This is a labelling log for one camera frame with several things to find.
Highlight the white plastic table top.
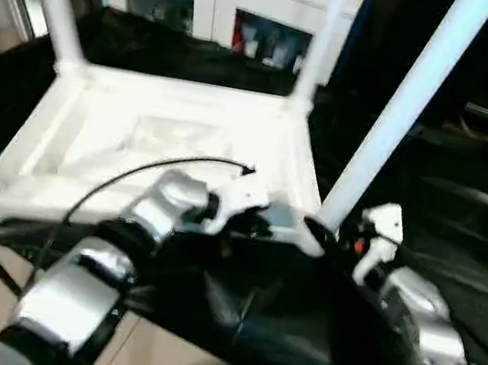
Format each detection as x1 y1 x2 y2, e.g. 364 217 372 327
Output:
0 44 353 286

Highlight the black mat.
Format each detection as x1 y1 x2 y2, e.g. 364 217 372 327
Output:
0 0 488 365

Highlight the red bottle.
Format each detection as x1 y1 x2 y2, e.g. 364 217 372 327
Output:
230 19 250 54

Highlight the black box with gold label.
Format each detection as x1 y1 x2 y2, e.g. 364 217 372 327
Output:
329 0 487 132

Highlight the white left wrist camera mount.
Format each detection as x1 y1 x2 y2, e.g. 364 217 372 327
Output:
208 170 277 244

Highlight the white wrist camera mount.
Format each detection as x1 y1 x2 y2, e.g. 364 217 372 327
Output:
350 196 411 289
208 170 277 244

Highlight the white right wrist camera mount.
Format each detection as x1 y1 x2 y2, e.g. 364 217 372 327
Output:
350 196 411 289

